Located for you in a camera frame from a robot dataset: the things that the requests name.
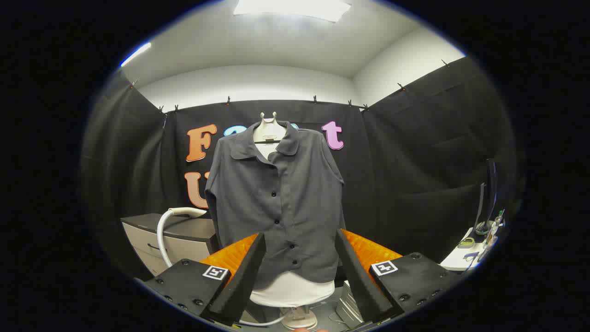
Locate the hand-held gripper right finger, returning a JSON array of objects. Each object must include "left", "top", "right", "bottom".
[{"left": 335, "top": 228, "right": 461, "bottom": 323}]

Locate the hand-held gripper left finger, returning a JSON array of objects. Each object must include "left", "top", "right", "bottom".
[{"left": 144, "top": 232, "right": 267, "bottom": 326}]

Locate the dark grey button shirt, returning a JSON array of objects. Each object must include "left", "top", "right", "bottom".
[{"left": 205, "top": 121, "right": 345, "bottom": 290}]

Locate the white garment hanger form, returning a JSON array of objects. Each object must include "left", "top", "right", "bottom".
[{"left": 250, "top": 112, "right": 336, "bottom": 331}]

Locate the grey metal box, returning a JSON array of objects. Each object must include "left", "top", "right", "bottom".
[{"left": 335, "top": 281, "right": 367, "bottom": 329}]

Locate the grey drawer cabinet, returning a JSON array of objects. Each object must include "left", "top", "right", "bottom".
[{"left": 121, "top": 213, "right": 221, "bottom": 276}]

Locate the white side table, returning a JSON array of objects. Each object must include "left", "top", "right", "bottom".
[{"left": 440, "top": 226, "right": 505, "bottom": 272}]

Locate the black backdrop cloth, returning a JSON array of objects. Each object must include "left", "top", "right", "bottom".
[{"left": 81, "top": 55, "right": 526, "bottom": 277}]

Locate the black monitor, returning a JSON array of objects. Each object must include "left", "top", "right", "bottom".
[{"left": 475, "top": 159, "right": 498, "bottom": 236}]

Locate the ceiling light panel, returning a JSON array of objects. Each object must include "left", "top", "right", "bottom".
[{"left": 233, "top": 0, "right": 352, "bottom": 23}]

